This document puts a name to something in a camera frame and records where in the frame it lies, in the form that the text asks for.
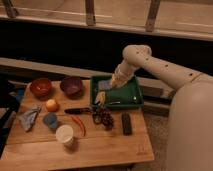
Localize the green plastic tray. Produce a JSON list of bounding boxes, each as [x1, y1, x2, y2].
[[90, 75, 144, 110]]

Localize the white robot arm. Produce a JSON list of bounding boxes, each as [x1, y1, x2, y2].
[[111, 45, 213, 171]]

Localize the red chili pepper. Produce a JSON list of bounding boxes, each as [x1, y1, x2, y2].
[[71, 116, 86, 137]]

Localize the orange fruit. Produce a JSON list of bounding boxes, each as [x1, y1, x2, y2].
[[45, 99, 59, 112]]

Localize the dark grape bunch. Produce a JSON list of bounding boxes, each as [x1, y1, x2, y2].
[[92, 107, 114, 130]]

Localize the purple bowl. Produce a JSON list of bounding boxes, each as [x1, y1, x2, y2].
[[60, 76, 83, 96]]

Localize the grey sponge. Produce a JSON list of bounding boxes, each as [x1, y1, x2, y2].
[[98, 80, 111, 91]]

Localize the black rectangular block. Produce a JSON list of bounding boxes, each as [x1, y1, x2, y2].
[[121, 113, 132, 135]]

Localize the red bowl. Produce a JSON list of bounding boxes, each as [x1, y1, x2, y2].
[[30, 78, 52, 98]]

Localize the white cup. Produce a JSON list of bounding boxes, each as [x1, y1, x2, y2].
[[55, 125, 74, 146]]

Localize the grey cloth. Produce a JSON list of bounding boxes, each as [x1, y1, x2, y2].
[[18, 105, 41, 132]]

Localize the yellow banana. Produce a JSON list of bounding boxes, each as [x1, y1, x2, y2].
[[95, 91, 106, 105]]

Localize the wooden cutting board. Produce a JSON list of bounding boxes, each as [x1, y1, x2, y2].
[[0, 80, 154, 169]]

